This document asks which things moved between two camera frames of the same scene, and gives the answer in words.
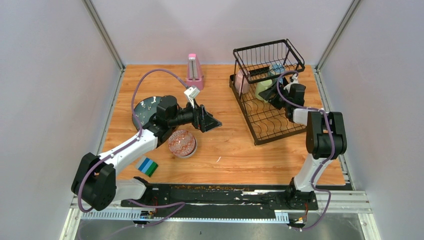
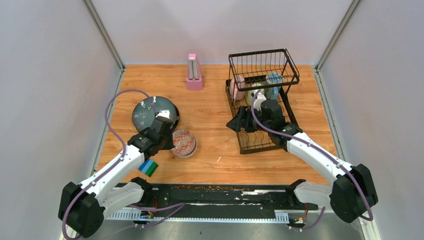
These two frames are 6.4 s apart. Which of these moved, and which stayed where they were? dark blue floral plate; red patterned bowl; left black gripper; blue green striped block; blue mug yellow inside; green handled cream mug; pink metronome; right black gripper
Moved: blue mug yellow inside; right black gripper; left black gripper; green handled cream mug
Stayed: red patterned bowl; pink metronome; dark blue floral plate; blue green striped block
